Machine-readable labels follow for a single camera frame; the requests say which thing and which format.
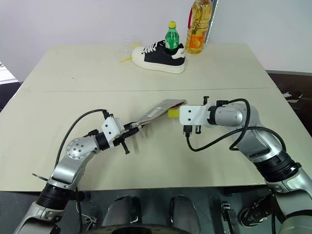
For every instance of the grey grid zip pouch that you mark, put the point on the grey grid zip pouch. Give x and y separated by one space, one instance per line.
156 113

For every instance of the yellow crumpled wrapper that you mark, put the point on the yellow crumpled wrapper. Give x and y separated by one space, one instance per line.
134 45

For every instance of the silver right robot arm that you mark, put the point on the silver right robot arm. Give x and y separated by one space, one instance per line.
258 141

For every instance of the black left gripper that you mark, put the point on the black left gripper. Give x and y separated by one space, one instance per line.
124 145

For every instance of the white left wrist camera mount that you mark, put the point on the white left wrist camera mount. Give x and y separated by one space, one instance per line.
111 129

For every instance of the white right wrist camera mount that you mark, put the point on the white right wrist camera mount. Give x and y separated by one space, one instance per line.
192 114

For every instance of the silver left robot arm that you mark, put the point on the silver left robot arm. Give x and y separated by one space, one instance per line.
73 148

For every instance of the black pedal bracket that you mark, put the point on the black pedal bracket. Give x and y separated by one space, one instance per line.
228 214

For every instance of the black round machine part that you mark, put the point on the black round machine part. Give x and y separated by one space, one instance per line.
253 214

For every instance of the yellow block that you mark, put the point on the yellow block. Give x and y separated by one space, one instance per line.
173 113

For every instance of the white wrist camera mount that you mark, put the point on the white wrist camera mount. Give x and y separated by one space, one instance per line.
192 114
111 129

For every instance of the green plastic soda bottle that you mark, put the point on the green plastic soda bottle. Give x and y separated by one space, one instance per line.
172 39

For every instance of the large cooking oil bottle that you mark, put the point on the large cooking oil bottle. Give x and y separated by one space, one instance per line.
197 31

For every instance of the black and white sneaker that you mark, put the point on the black and white sneaker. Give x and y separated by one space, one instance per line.
156 57

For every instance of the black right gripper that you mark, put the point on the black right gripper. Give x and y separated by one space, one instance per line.
196 129

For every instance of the red marker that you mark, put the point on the red marker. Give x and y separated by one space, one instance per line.
176 106

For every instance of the dark side cabinet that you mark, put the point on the dark side cabinet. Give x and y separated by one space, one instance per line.
8 93

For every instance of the dark rounded shape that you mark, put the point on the dark rounded shape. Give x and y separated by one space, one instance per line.
120 212
184 212

